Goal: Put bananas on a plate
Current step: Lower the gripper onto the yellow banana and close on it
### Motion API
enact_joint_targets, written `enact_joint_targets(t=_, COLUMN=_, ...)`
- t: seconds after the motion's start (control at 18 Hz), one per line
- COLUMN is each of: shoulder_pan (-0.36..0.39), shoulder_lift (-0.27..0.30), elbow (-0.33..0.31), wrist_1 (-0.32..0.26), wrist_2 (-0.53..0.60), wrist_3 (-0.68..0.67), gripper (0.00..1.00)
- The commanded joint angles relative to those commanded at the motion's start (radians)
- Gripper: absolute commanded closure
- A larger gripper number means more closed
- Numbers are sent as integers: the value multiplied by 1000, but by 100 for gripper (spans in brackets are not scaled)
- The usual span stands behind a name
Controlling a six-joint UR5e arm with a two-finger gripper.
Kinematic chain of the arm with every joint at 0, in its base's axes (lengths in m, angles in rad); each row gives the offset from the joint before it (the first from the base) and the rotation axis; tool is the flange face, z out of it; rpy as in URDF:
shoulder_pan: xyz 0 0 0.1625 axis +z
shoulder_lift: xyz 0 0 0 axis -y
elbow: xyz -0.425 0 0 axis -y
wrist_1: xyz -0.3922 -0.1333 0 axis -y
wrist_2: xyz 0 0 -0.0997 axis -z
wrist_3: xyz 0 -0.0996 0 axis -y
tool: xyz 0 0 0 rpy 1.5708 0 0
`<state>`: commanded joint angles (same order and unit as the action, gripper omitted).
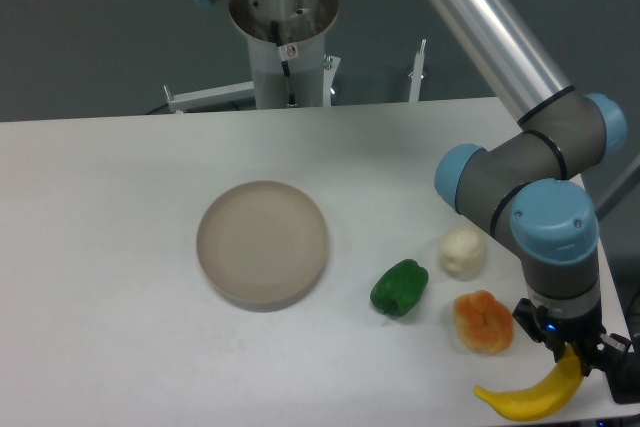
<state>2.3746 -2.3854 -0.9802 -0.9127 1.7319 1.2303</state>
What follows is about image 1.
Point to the grey diagonal table leg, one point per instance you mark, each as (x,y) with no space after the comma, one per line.
(620,187)

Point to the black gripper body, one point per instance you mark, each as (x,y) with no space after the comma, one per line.
(584,330)

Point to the orange toy bread roll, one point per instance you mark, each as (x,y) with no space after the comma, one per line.
(483,323)

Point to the white metal frame bracket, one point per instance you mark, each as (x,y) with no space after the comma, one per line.
(211,97)

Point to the white upright frame post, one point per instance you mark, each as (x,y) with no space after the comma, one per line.
(417,73)

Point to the yellow toy banana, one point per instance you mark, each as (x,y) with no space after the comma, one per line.
(541,400)

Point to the white toy garlic bulb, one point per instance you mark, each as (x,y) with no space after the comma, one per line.
(461,250)

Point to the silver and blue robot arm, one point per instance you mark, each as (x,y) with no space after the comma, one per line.
(520,193)

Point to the beige round plate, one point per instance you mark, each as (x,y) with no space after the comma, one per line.
(263,245)

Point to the black device at table edge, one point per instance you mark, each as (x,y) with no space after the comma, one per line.
(623,379)

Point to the green toy bell pepper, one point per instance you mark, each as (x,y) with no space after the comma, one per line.
(400,288)

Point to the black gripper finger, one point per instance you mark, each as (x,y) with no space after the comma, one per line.
(535,321)
(603,352)

